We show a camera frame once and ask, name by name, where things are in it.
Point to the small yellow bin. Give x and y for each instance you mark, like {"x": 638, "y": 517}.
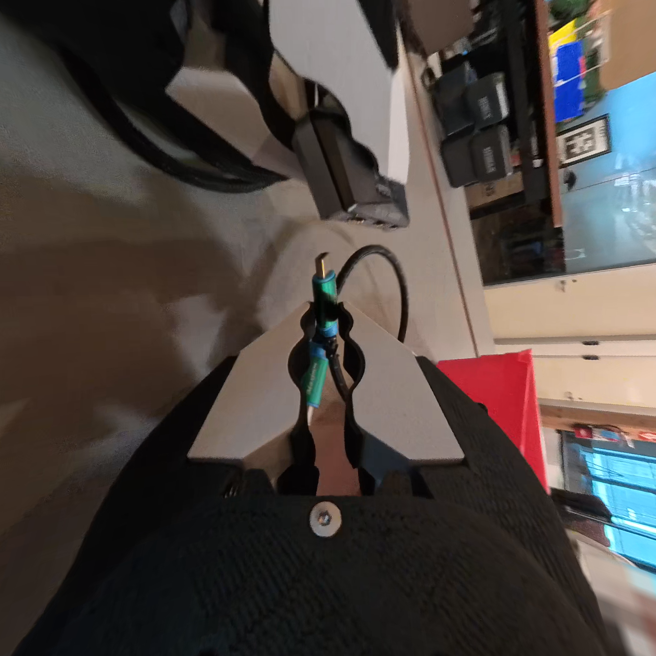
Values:
{"x": 563, "y": 33}

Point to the large paned window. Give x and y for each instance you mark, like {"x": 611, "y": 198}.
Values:
{"x": 615, "y": 487}

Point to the red fire extinguisher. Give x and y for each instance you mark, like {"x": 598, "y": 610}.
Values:
{"x": 597, "y": 432}

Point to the printed marker card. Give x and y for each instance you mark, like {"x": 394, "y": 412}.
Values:
{"x": 584, "y": 142}

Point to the dark hub adapter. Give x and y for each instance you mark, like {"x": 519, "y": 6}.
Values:
{"x": 333, "y": 159}

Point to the red plastic bin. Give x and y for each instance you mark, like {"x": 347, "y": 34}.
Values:
{"x": 497, "y": 399}

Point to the blue plastic bin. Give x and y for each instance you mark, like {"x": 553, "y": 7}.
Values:
{"x": 569, "y": 82}

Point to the black carrying case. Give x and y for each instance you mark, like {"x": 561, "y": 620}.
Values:
{"x": 492, "y": 153}
{"x": 487, "y": 100}

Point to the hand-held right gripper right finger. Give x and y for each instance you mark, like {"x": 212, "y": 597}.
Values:
{"x": 405, "y": 415}

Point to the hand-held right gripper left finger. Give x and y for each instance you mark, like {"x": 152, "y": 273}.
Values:
{"x": 246, "y": 410}

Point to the wooden post with red stickers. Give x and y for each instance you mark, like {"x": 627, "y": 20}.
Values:
{"x": 589, "y": 416}

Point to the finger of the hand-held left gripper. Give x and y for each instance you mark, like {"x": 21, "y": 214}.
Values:
{"x": 343, "y": 51}
{"x": 220, "y": 102}

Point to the person's right hand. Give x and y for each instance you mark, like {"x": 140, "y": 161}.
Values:
{"x": 335, "y": 461}

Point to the glass partition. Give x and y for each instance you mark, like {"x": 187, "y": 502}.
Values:
{"x": 604, "y": 220}

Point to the cardboard box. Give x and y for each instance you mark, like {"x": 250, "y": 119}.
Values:
{"x": 492, "y": 192}

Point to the white door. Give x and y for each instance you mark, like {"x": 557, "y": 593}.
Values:
{"x": 563, "y": 307}
{"x": 594, "y": 374}

